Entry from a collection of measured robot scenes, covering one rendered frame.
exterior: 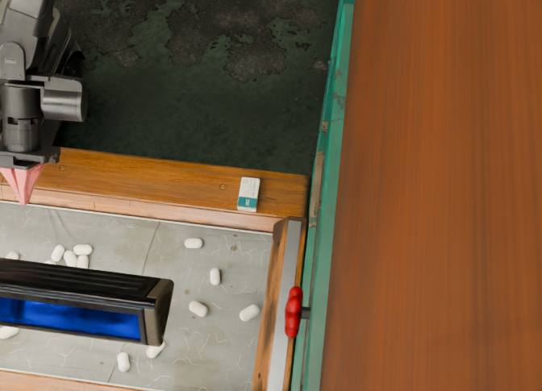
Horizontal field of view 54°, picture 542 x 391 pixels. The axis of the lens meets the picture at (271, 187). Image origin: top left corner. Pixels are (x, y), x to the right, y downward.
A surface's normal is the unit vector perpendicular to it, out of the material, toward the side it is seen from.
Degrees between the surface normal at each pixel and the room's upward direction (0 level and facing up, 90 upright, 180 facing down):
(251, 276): 0
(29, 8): 33
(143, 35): 0
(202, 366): 0
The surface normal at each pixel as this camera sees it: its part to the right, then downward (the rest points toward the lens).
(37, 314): -0.11, 0.58
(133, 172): -0.01, -0.38
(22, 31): 0.18, 0.32
